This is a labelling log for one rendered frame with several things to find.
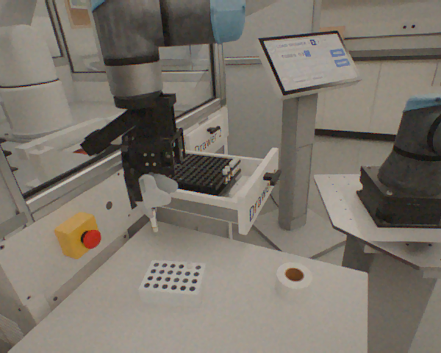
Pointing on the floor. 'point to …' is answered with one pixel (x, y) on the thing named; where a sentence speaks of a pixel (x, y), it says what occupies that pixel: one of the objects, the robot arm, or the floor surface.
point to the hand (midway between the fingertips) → (148, 208)
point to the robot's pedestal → (390, 279)
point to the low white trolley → (217, 282)
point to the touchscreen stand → (298, 189)
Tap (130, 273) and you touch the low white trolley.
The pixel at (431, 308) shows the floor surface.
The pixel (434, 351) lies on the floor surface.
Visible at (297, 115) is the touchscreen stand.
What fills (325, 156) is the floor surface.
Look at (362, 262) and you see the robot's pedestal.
